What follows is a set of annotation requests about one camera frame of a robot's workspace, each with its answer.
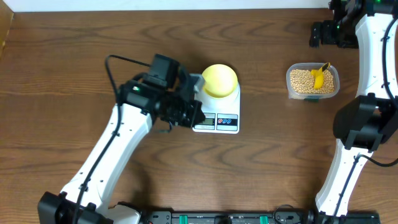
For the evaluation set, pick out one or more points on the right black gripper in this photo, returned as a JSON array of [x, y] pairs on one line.
[[326, 38]]

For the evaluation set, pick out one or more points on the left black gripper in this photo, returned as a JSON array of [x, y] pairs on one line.
[[191, 119]]

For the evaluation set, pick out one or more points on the yellow measuring scoop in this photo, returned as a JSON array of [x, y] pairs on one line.
[[319, 76]]

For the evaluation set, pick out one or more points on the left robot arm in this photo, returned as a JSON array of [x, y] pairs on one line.
[[148, 96]]

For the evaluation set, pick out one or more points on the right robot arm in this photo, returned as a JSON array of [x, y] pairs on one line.
[[368, 121]]

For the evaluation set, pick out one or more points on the white digital kitchen scale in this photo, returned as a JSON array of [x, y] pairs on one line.
[[222, 115]]

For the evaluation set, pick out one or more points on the yellow bowl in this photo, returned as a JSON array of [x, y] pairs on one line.
[[220, 80]]

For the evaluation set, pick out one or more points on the clear plastic container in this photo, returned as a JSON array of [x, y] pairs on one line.
[[311, 66]]

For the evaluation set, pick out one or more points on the soybeans pile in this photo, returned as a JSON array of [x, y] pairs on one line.
[[302, 82]]

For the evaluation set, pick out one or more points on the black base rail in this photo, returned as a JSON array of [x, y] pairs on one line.
[[283, 216]]

